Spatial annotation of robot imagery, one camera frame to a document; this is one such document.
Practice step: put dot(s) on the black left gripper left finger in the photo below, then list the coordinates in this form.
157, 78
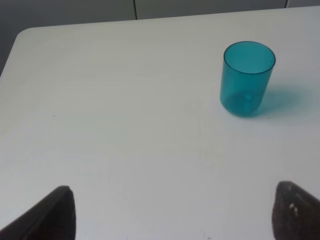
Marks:
52, 218

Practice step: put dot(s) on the teal translucent plastic cup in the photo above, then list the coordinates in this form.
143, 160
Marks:
246, 71

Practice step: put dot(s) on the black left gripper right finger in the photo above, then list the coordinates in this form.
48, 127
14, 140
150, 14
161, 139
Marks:
295, 213

